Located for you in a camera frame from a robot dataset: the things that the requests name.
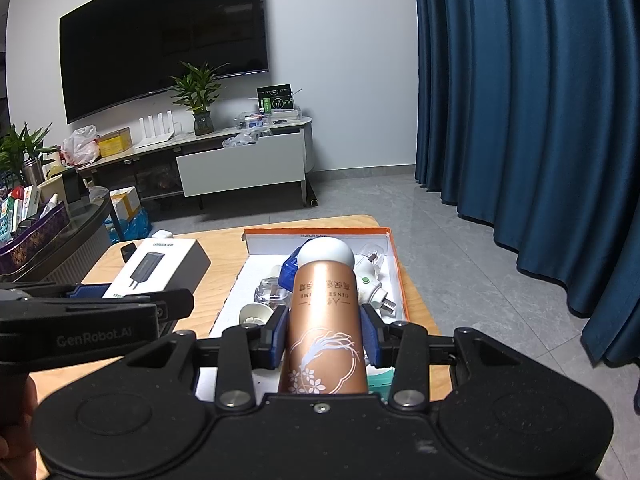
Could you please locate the white foam box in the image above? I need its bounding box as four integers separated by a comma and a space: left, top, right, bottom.
109, 186, 143, 217

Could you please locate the potted green plant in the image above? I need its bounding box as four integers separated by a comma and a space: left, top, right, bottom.
169, 61, 230, 137

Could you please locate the dark glass coffee table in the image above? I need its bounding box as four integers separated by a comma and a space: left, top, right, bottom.
0, 186, 115, 288

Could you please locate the white plastic bag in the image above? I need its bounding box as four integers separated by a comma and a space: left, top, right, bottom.
61, 124, 99, 167

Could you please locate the potted bamboo plant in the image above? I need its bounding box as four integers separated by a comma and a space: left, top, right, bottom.
0, 122, 60, 187

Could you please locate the white charger packaging box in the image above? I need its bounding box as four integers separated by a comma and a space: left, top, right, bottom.
102, 238, 212, 299

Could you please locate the white round plastic device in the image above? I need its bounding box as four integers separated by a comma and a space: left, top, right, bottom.
238, 302, 275, 327

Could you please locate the clear plastic bag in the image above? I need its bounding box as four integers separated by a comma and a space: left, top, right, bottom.
222, 129, 262, 149

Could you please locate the copper bottle with white cap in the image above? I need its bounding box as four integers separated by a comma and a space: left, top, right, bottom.
277, 237, 371, 396

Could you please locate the orange cardboard box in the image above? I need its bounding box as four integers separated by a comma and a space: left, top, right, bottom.
195, 226, 412, 401

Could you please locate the cartoon print bandage box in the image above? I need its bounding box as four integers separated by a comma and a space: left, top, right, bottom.
366, 364, 397, 392

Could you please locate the blue plastic bag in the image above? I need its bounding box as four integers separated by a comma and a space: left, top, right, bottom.
107, 207, 152, 244

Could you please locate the yellow cardboard box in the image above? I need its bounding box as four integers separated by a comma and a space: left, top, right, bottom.
97, 128, 134, 158

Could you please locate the white antenna router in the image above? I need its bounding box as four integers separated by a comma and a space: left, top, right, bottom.
138, 114, 176, 149

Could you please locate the white plug-in repellent heater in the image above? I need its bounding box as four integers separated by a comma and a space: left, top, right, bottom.
355, 259, 399, 322

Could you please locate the person's left hand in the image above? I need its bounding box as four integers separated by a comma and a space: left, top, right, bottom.
0, 376, 39, 480

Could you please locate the dark blue curtain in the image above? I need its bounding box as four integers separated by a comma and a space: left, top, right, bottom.
412, 0, 640, 367

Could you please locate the steel tumbler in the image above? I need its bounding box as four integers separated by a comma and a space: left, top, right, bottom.
22, 157, 44, 187

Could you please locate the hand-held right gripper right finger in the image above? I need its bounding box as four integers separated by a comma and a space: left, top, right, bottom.
361, 304, 507, 409

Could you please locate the white tv cabinet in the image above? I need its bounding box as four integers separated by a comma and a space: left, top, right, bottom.
77, 114, 321, 212

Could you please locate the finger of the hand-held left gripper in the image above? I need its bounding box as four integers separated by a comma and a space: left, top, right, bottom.
150, 288, 195, 334
0, 282, 152, 306

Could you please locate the black green printed box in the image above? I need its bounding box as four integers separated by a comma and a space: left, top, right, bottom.
256, 83, 297, 114

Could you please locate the wall-mounted black television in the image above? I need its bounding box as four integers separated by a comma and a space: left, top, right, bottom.
58, 0, 270, 124

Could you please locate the purple patterned storage tray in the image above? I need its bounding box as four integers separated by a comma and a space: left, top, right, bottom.
0, 200, 72, 275

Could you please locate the clear glass refill bottle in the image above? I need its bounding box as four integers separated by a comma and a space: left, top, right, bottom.
359, 241, 389, 270
254, 264, 294, 307

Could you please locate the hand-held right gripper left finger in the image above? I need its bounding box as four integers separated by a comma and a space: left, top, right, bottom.
125, 305, 290, 409

